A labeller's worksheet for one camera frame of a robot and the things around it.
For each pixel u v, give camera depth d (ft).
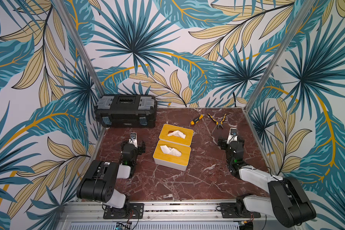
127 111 3.10
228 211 2.40
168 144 2.90
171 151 2.63
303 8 2.27
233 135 2.40
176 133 2.88
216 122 3.60
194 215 2.40
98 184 1.44
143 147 2.82
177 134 2.91
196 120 3.60
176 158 2.69
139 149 2.74
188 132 3.04
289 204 1.37
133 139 2.56
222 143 2.63
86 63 2.93
